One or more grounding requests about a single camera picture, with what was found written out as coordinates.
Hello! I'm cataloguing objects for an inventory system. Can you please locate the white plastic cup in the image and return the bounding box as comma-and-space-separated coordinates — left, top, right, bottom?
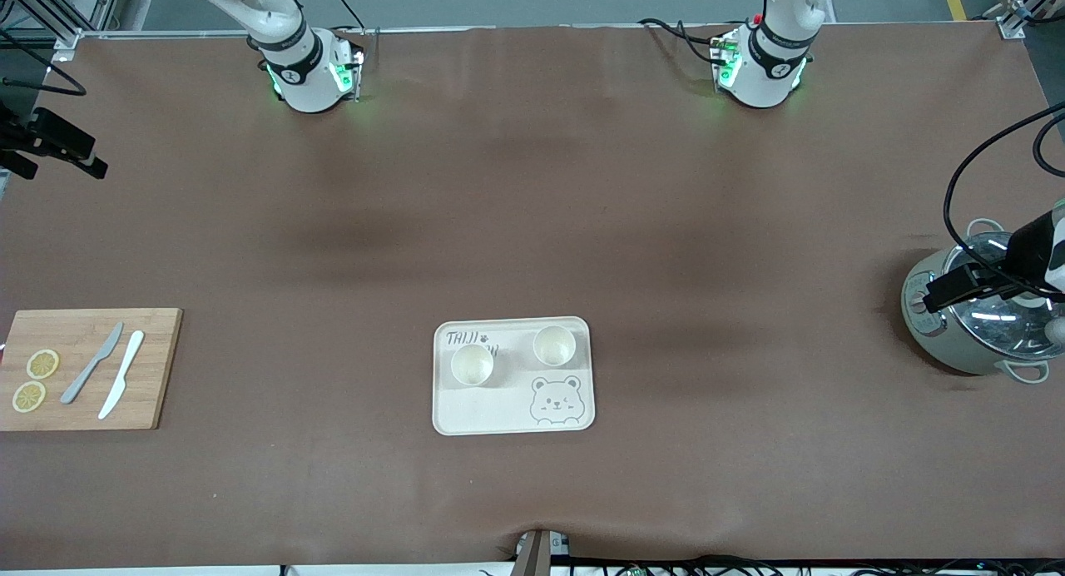
450, 344, 496, 387
532, 325, 577, 368

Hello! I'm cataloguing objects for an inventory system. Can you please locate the cream bear print tray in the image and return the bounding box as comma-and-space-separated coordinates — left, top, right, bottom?
432, 315, 597, 436

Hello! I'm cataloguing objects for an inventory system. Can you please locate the grey cooking pot glass lid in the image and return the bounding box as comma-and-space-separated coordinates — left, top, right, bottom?
901, 218, 1065, 385

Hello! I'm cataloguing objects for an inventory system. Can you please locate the grey plastic knife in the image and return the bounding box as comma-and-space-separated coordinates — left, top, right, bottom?
60, 322, 125, 405

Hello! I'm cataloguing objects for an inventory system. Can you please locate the white plastic knife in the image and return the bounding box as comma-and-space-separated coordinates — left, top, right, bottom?
98, 330, 146, 420

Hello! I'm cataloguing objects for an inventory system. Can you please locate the bamboo cutting board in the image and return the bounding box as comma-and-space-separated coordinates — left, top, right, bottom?
0, 308, 184, 432

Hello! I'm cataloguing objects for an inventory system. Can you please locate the brown table cover cloth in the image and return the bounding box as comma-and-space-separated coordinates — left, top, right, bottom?
0, 22, 1065, 570

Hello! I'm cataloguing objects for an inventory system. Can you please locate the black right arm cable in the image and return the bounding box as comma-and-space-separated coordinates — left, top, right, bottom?
0, 28, 88, 97

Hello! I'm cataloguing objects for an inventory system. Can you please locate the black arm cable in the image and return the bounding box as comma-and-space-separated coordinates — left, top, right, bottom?
0, 28, 88, 97
944, 102, 1065, 302

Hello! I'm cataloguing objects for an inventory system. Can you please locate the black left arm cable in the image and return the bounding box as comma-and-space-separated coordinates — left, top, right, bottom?
944, 102, 1065, 302

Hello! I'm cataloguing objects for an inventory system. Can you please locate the aluminium frame profile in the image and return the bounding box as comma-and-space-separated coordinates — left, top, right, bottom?
0, 0, 126, 52
986, 0, 1065, 40

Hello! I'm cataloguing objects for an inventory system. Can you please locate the black right base cable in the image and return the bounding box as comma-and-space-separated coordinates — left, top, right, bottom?
323, 0, 369, 34

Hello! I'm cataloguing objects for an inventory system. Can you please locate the black base cable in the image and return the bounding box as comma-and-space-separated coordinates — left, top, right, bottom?
323, 0, 369, 34
637, 17, 726, 66

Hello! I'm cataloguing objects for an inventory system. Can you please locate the black left base cable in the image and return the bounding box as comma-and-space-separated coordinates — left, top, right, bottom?
637, 17, 726, 66

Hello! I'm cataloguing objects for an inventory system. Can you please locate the table edge mount bracket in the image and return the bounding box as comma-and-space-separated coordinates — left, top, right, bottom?
510, 528, 575, 576

